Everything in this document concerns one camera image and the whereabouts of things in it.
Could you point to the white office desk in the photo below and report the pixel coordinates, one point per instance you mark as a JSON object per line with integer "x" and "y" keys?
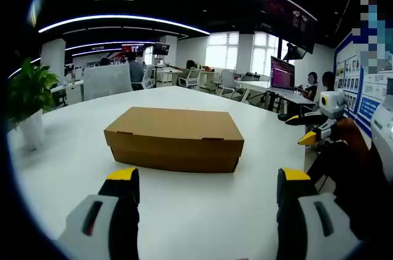
{"x": 261, "y": 86}

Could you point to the open laptop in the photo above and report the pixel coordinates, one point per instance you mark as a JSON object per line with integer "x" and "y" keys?
{"x": 282, "y": 72}

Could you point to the white ceiling light strip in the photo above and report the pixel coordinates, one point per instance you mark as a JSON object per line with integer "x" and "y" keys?
{"x": 122, "y": 17}
{"x": 107, "y": 44}

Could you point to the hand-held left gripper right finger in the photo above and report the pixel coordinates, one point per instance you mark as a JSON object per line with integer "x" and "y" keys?
{"x": 307, "y": 226}

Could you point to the white device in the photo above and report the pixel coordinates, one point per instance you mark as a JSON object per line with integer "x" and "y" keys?
{"x": 383, "y": 131}

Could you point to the large dark hanging screen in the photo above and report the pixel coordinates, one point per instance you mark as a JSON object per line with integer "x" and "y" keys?
{"x": 291, "y": 20}

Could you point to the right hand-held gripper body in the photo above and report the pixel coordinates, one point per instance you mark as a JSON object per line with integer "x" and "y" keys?
{"x": 333, "y": 103}

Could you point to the white office chair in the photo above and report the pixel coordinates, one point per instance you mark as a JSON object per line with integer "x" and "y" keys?
{"x": 190, "y": 78}
{"x": 149, "y": 75}
{"x": 228, "y": 80}

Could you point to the bright window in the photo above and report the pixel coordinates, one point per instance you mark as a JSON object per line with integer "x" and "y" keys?
{"x": 227, "y": 54}

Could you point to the black monitor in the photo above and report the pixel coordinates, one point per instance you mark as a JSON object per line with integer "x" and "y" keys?
{"x": 296, "y": 52}

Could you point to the frosted desk partition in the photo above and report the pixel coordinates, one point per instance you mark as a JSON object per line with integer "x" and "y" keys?
{"x": 107, "y": 81}

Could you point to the brown cardboard shoe box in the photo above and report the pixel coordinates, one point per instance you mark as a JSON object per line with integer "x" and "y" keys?
{"x": 172, "y": 131}

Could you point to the small dark hanging monitor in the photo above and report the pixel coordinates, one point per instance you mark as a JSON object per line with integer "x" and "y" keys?
{"x": 161, "y": 48}

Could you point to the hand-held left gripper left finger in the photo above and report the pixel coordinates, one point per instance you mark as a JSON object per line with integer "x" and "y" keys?
{"x": 92, "y": 226}

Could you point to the person's black clothing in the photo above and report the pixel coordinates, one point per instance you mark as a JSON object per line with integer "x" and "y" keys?
{"x": 368, "y": 186}

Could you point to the green potted plant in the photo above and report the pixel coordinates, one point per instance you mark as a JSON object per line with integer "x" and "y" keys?
{"x": 29, "y": 88}

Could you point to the person's right hand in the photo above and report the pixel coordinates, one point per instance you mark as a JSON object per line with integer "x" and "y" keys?
{"x": 348, "y": 132}

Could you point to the small red hanging screen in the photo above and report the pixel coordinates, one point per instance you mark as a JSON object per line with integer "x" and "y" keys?
{"x": 133, "y": 48}

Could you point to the blue wall poster board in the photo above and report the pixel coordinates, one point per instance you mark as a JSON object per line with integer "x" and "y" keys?
{"x": 368, "y": 103}

